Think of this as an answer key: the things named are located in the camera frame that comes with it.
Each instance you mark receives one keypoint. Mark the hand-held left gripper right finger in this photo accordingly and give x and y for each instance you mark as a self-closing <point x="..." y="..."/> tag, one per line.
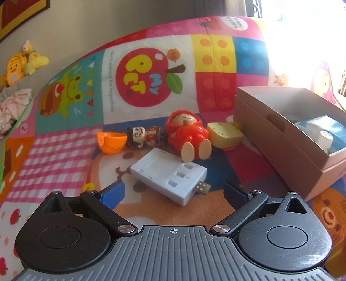
<point x="238" y="196"/>

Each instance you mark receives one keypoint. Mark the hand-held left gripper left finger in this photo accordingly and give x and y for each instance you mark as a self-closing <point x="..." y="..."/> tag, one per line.
<point x="113" y="194"/>

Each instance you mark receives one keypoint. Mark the orange plastic capsule half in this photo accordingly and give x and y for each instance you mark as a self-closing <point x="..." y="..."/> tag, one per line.
<point x="112" y="144"/>

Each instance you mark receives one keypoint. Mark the white battery charger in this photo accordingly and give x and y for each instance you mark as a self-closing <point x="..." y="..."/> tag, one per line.
<point x="162" y="167"/>

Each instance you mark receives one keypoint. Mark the pink cardboard box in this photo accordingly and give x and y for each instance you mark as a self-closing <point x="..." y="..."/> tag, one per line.
<point x="283" y="151"/>

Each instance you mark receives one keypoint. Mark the yellow block toy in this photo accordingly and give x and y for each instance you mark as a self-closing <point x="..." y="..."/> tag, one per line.
<point x="224" y="132"/>

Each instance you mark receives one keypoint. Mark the blue white wet cotton pack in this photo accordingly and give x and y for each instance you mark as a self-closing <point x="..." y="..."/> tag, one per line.
<point x="336" y="129"/>

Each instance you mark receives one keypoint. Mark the colourful cartoon play mat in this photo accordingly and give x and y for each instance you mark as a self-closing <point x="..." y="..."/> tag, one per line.
<point x="67" y="151"/>

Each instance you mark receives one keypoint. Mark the small black white figurine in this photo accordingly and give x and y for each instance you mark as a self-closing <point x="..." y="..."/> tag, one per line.
<point x="143" y="135"/>

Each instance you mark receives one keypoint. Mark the red hooded doll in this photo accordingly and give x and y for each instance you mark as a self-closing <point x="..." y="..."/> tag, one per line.
<point x="186" y="129"/>

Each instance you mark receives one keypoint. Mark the small white jar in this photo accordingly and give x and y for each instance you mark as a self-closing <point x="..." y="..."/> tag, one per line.
<point x="325" y="139"/>

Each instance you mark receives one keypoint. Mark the pink white clothes pile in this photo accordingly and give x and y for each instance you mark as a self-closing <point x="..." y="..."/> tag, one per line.
<point x="13" y="108"/>

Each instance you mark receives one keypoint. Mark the grey sofa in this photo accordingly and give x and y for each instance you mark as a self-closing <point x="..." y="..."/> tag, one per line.
<point x="27" y="83"/>

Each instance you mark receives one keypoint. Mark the yellow green plush duck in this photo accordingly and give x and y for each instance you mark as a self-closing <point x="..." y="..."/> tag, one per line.
<point x="36" y="60"/>

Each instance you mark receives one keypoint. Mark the yellow striped plush toy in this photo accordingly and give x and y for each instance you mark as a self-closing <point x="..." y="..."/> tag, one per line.
<point x="16" y="70"/>

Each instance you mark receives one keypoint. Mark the yellow plush cushion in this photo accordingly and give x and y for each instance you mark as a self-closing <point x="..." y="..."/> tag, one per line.
<point x="2" y="79"/>

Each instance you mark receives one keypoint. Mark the yellow framed wall picture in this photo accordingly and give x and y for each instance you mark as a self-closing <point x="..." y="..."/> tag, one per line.
<point x="21" y="13"/>

